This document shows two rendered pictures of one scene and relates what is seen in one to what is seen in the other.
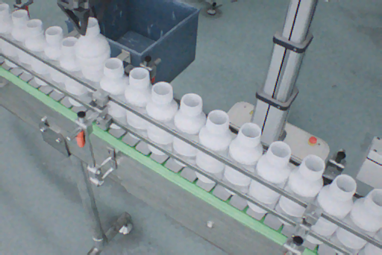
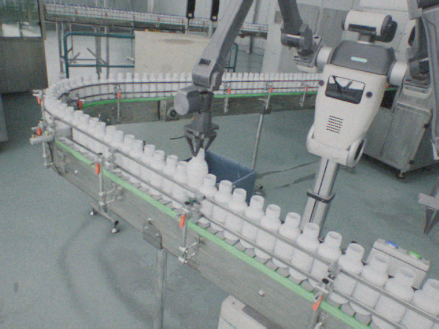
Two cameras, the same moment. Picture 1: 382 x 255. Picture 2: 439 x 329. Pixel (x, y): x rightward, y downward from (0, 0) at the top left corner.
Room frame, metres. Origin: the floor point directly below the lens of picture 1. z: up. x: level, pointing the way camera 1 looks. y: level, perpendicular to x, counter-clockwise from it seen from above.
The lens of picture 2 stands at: (-0.36, 0.04, 1.66)
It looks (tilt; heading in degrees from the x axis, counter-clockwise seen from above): 26 degrees down; 6
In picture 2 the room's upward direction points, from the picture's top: 8 degrees clockwise
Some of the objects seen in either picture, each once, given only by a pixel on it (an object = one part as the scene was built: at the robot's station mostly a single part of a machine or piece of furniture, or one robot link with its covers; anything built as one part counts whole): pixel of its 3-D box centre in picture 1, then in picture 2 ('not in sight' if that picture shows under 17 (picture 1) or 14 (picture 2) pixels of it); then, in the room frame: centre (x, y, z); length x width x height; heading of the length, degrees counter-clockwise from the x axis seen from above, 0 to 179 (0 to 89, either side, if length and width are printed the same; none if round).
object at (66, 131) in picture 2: not in sight; (56, 154); (0.93, 0.92, 0.96); 0.23 x 0.10 x 0.27; 150
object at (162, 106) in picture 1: (162, 119); (236, 214); (0.53, 0.06, 1.08); 0.06 x 0.06 x 0.17
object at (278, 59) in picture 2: not in sight; (287, 53); (6.95, -0.26, 0.96); 0.82 x 0.50 x 1.91; 132
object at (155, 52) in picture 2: not in sight; (174, 75); (4.84, 1.47, 0.59); 1.10 x 0.62 x 1.18; 132
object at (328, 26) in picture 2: not in sight; (316, 54); (7.56, -0.92, 0.96); 0.82 x 0.50 x 1.91; 132
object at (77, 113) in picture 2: not in sight; (79, 129); (0.97, 0.83, 1.08); 0.06 x 0.06 x 0.17
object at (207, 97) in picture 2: not in sight; (202, 101); (0.61, 0.21, 1.40); 0.07 x 0.06 x 0.07; 151
